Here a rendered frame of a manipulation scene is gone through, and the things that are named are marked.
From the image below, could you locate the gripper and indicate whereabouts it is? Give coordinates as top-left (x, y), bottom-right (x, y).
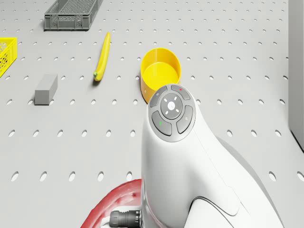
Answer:
top-left (109, 209), bottom-right (143, 226)

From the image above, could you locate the red plate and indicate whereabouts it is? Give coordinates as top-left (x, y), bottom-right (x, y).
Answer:
top-left (80, 179), bottom-right (143, 228)

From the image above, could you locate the yellow bowl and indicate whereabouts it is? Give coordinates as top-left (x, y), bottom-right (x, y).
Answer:
top-left (140, 47), bottom-right (182, 105)

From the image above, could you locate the grey cube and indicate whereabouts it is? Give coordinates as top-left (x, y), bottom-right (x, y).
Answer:
top-left (34, 74), bottom-right (58, 106)

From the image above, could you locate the banana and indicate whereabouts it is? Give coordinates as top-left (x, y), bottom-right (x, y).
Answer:
top-left (93, 32), bottom-right (111, 83)

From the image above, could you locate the yellow basket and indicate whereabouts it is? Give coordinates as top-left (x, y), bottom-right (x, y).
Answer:
top-left (0, 37), bottom-right (18, 78)

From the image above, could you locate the dark grey basket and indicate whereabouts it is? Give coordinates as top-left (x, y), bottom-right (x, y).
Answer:
top-left (44, 0), bottom-right (104, 32)

